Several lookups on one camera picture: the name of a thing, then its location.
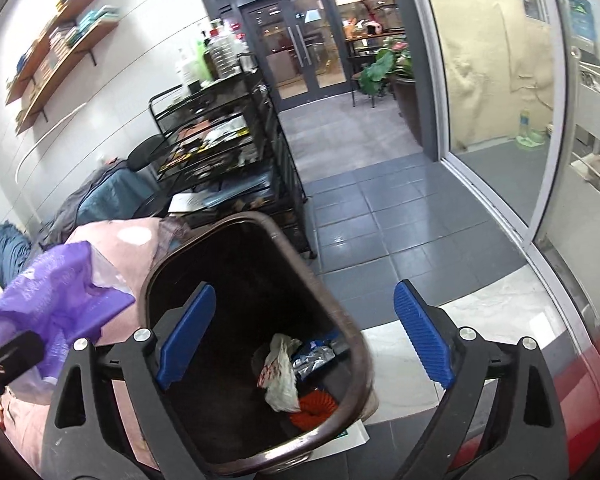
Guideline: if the pile of blue cloths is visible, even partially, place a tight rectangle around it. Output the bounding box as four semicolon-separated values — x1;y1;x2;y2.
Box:
0;224;33;286

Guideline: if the pink polka dot blanket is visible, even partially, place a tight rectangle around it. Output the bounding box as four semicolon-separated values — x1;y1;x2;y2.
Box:
0;216;196;480

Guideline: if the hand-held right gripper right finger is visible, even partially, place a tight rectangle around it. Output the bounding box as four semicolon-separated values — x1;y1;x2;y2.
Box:
392;280;570;480

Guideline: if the long wooden wall shelf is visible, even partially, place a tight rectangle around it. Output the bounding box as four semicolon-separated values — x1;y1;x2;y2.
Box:
15;21;120;136

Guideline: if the white booklet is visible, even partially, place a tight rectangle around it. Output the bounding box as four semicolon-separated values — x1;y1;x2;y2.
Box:
300;417;370;461

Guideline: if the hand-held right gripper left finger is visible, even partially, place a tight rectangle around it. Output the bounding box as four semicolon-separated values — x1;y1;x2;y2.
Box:
40;282;218;480

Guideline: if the stack of teal books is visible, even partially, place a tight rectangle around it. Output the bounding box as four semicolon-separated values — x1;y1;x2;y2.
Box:
77;6;121;36

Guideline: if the white bottle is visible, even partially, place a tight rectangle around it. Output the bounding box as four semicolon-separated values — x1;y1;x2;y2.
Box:
176;49;197;86

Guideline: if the white crumpled plastic bag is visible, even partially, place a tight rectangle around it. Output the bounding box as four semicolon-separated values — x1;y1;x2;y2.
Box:
252;334;303;413

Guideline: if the blue wall sign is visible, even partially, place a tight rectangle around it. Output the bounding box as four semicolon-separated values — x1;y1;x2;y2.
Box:
565;0;598;41

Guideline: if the grey blanket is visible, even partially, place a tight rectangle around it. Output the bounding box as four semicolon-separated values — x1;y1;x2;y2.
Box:
45;157;131;246

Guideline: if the dark brown planter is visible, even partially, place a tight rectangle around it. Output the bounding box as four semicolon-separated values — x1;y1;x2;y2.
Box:
390;75;423;146

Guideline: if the white curved wall rail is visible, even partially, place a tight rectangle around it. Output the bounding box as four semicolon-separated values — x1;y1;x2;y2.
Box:
15;102;88;201

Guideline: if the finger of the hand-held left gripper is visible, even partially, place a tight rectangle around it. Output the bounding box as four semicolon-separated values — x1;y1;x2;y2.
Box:
0;330;46;406

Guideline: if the green leafy plant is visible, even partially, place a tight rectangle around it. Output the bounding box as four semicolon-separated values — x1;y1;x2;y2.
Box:
357;37;413;96

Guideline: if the black wire rolling cart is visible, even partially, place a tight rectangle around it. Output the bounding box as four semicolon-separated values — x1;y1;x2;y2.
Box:
148;67;316;261

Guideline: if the short wooden wall shelf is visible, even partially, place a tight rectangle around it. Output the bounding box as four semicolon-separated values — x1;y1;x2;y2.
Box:
5;0;108;106

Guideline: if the glass double door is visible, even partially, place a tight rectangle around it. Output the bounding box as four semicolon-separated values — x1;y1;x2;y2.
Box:
240;0;353;108

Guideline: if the blue covered massage bed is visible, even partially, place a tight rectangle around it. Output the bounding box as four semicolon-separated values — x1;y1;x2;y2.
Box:
77;167;168;226

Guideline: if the white paper sheet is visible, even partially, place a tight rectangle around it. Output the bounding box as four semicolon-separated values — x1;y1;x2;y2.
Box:
167;192;211;215

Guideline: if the purple plastic bag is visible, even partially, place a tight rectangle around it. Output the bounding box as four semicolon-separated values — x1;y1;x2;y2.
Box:
0;241;137;406

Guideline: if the clear plastic jar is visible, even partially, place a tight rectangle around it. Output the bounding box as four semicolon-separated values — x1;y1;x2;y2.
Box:
215;25;242;78

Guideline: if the green water bottle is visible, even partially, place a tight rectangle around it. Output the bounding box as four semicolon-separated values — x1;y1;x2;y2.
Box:
517;107;533;146

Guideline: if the orange ribbed ring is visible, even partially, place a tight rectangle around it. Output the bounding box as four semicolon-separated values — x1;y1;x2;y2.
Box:
288;392;340;430

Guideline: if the dark brown bottle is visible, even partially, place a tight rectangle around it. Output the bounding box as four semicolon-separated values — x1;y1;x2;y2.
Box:
203;35;222;81

